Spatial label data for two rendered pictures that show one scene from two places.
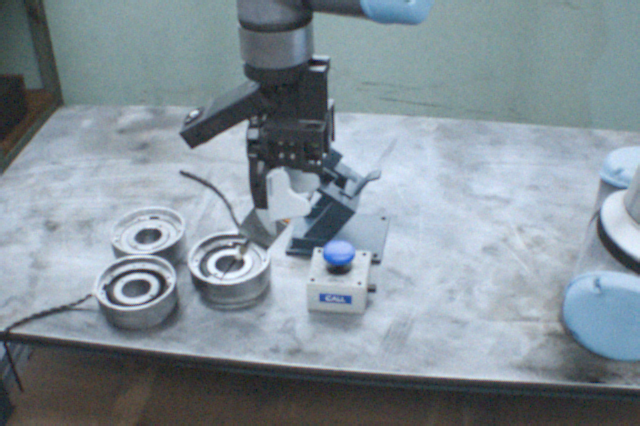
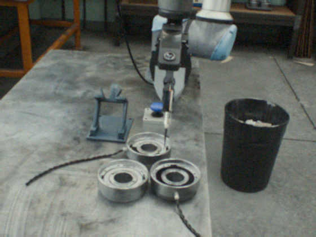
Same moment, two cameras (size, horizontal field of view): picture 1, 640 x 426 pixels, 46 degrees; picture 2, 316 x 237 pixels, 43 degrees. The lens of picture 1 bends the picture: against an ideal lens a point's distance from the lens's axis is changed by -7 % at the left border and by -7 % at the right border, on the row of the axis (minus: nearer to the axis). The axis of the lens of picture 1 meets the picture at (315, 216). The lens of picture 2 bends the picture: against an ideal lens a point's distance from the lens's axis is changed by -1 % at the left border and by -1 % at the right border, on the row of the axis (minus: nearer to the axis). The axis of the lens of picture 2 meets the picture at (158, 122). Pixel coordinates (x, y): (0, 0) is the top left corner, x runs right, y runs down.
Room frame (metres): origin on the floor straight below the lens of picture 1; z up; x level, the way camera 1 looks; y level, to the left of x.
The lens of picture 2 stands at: (0.89, 0.91, 1.32)
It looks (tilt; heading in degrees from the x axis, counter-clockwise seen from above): 28 degrees down; 262
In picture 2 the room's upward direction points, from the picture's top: 4 degrees clockwise
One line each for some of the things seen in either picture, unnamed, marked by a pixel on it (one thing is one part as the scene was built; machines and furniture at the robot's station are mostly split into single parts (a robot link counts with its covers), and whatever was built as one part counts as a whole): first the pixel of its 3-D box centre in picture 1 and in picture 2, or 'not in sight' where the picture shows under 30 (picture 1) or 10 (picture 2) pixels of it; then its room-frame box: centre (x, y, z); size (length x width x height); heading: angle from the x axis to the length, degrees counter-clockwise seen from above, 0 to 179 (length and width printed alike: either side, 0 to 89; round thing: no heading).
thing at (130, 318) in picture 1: (137, 293); (174, 179); (0.75, 0.23, 0.82); 0.10 x 0.10 x 0.04
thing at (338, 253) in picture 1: (339, 263); (157, 113); (0.76, -0.03, 0.85); 0.04 x 0.04 x 0.05
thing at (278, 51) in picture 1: (277, 39); (174, 0); (0.75, 0.03, 1.15); 0.08 x 0.08 x 0.05
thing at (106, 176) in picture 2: (149, 241); (123, 181); (0.86, 0.23, 0.82); 0.08 x 0.08 x 0.02
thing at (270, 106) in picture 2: not in sight; (250, 146); (0.13, -0.88, 0.21); 0.34 x 0.34 x 0.43
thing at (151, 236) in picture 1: (149, 241); (123, 180); (0.86, 0.23, 0.82); 0.10 x 0.10 x 0.04
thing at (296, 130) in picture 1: (287, 110); (173, 35); (0.75, 0.03, 1.07); 0.09 x 0.08 x 0.12; 77
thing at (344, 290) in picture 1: (343, 280); (157, 121); (0.76, -0.03, 0.82); 0.08 x 0.07 x 0.05; 80
